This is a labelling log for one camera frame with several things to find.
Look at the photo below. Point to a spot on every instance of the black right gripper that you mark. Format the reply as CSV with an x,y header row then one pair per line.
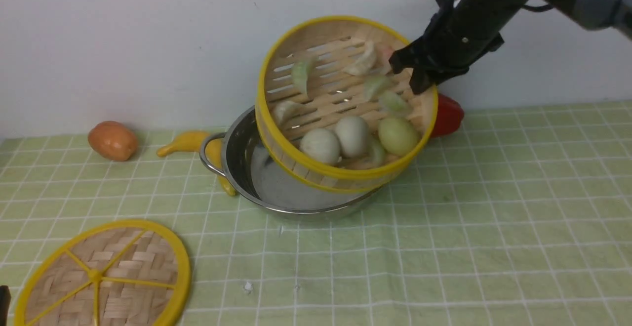
x,y
457,36

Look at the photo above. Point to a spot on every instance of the bamboo steamer basket yellow rim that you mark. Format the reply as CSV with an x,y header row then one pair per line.
x,y
335,42

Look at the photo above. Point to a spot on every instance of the woven bamboo steamer lid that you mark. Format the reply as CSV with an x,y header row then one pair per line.
x,y
124,273

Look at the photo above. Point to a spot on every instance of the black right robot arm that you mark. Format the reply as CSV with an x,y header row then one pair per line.
x,y
592,15

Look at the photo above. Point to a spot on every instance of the stainless steel pot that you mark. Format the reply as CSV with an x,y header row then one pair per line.
x,y
238,154

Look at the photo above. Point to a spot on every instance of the red bell pepper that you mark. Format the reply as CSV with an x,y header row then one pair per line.
x,y
448,118

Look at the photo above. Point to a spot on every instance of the white pink dumpling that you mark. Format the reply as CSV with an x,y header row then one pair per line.
x,y
375,57

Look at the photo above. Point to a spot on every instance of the green steamed bun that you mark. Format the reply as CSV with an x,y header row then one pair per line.
x,y
397,135

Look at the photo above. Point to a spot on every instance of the white steamed bun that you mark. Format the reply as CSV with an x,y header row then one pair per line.
x,y
321,145
353,135

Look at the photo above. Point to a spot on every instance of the green dumpling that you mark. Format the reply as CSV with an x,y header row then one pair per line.
x,y
300,74

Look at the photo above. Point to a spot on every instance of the pale dumpling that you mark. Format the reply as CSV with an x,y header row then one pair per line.
x,y
284,111

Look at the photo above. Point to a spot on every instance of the green checkered tablecloth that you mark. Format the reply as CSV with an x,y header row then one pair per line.
x,y
521,218

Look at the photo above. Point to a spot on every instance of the yellow banana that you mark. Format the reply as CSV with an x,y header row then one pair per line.
x,y
190,142

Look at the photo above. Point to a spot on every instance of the brown potato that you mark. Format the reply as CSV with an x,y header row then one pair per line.
x,y
113,141

